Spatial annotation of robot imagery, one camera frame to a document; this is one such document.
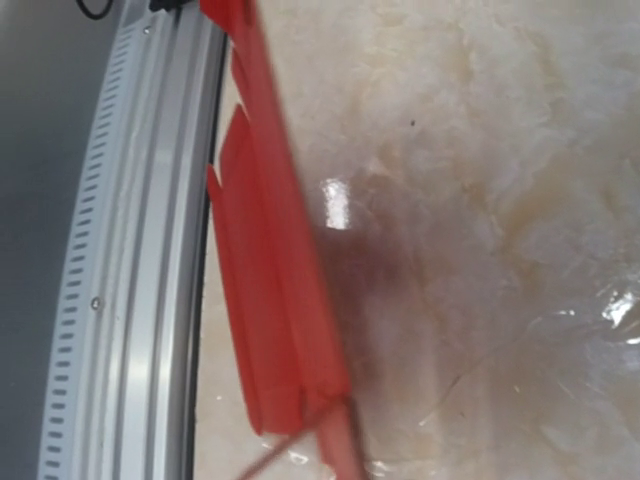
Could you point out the red paper box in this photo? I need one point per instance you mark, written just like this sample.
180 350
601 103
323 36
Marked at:
289 355

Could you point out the front aluminium rail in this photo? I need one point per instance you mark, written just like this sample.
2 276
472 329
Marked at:
120 394

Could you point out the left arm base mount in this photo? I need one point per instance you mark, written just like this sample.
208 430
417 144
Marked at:
166 5

